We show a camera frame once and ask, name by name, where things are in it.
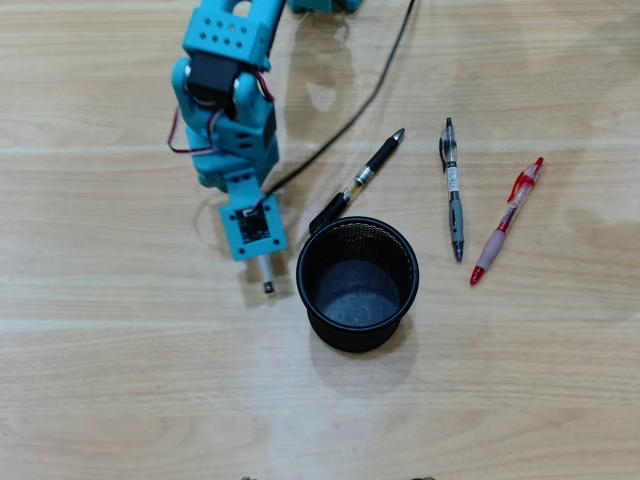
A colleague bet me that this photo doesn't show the clear pen with grey grip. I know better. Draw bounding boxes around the clear pen with grey grip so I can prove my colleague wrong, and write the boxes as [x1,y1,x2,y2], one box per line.
[438,117,465,263]

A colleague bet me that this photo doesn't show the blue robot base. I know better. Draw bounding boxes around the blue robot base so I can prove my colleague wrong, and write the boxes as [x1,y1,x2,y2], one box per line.
[287,0,366,16]

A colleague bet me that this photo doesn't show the red gel pen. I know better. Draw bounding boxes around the red gel pen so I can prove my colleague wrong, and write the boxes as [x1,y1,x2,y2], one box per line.
[468,156,545,287]

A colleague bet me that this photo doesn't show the red white servo wires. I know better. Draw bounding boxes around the red white servo wires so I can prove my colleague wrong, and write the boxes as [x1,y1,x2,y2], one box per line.
[167,107,224,155]

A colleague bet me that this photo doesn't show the black pen with chrome tip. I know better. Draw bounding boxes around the black pen with chrome tip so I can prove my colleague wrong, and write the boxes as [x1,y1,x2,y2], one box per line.
[308,127,406,236]

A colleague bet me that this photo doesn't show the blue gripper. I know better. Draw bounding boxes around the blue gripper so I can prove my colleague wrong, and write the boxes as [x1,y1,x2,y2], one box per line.
[185,107,280,194]

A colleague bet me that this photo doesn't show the black mesh pen holder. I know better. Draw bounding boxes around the black mesh pen holder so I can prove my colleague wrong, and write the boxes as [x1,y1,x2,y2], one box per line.
[295,215,420,354]

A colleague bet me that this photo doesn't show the wrist camera on blue mount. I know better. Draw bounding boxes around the wrist camera on blue mount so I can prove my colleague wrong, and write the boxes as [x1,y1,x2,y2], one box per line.
[218,169,290,262]

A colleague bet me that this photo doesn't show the black camera cable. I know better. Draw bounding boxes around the black camera cable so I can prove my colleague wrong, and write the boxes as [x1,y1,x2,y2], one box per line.
[257,0,419,206]

